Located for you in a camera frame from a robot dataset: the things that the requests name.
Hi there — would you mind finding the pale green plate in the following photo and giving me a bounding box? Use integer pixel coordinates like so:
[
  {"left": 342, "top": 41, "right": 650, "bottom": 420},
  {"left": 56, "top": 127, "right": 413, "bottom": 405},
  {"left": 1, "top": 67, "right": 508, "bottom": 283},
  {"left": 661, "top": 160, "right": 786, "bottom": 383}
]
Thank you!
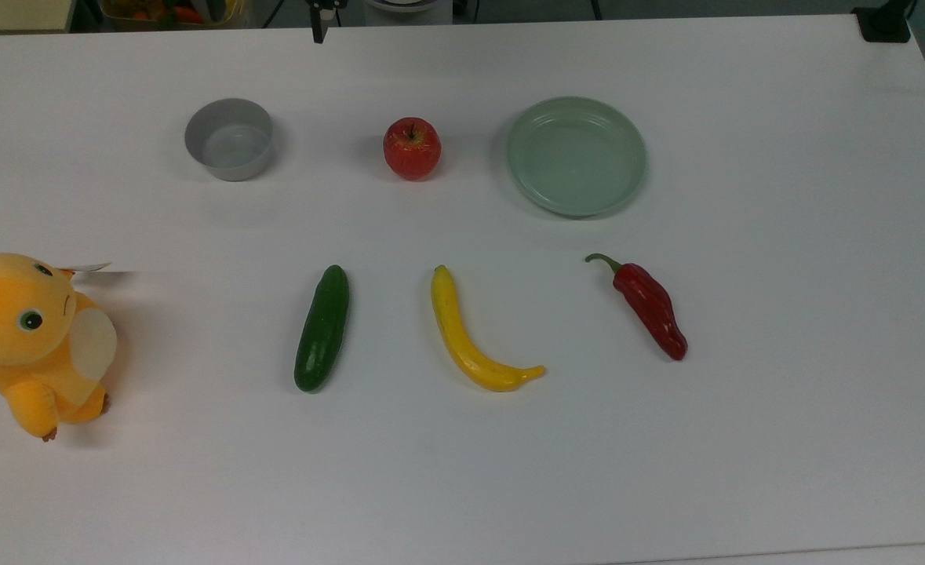
[{"left": 506, "top": 96, "right": 648, "bottom": 218}]

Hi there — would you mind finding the black table clamp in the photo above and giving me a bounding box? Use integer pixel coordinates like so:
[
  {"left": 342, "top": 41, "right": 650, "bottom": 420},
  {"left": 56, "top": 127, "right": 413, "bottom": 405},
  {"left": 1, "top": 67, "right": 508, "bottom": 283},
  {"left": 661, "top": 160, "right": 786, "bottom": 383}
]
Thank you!
[{"left": 853, "top": 0, "right": 918, "bottom": 44}]

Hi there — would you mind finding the red apple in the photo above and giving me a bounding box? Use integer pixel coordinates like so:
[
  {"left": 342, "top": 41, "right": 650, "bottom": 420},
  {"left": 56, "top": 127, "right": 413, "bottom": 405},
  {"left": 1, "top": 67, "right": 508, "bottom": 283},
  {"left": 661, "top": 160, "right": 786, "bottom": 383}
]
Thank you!
[{"left": 383, "top": 117, "right": 442, "bottom": 182}]

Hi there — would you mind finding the red chili pepper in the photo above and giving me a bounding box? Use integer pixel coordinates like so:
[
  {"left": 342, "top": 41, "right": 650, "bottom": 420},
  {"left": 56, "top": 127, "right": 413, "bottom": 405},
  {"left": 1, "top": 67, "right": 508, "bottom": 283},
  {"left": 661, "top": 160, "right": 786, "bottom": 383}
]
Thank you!
[{"left": 584, "top": 253, "right": 689, "bottom": 362}]

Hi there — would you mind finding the yellow plush toy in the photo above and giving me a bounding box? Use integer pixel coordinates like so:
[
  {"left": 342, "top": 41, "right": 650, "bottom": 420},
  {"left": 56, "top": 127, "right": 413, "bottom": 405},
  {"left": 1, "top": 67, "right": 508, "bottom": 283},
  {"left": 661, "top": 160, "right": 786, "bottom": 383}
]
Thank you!
[{"left": 0, "top": 252, "right": 118, "bottom": 443}]

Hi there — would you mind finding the green cucumber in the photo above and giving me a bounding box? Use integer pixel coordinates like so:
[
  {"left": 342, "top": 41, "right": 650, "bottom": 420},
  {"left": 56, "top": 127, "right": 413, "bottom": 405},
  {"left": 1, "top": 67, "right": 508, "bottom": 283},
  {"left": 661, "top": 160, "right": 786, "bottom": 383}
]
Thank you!
[{"left": 293, "top": 264, "right": 351, "bottom": 393}]

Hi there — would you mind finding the clear box of toy food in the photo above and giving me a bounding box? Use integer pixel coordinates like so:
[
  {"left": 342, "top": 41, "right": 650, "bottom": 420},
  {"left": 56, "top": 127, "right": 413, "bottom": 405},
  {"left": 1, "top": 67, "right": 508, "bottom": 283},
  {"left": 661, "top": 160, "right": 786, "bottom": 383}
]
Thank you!
[{"left": 98, "top": 0, "right": 249, "bottom": 31}]

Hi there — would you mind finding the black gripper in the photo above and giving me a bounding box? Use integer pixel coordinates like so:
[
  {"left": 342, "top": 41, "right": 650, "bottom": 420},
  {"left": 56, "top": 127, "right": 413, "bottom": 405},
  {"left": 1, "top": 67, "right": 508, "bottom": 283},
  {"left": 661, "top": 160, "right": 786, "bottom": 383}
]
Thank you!
[{"left": 308, "top": 0, "right": 348, "bottom": 45}]

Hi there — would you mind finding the yellow banana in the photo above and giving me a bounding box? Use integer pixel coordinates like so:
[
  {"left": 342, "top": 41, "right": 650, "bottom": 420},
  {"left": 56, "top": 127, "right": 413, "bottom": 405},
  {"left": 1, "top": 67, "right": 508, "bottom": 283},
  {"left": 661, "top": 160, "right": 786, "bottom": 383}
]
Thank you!
[{"left": 430, "top": 264, "right": 547, "bottom": 393}]

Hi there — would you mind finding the gray bowl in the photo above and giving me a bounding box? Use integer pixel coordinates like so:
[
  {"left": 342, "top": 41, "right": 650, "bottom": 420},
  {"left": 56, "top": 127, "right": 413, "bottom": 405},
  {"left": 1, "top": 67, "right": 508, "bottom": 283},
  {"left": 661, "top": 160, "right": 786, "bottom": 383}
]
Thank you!
[{"left": 184, "top": 98, "right": 275, "bottom": 183}]

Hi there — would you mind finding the beige cabinet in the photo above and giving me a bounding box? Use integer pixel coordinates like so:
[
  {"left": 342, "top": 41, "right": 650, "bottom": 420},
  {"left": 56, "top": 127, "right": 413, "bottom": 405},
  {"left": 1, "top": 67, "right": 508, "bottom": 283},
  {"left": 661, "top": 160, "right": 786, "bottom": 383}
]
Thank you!
[{"left": 0, "top": 0, "right": 77, "bottom": 34}]

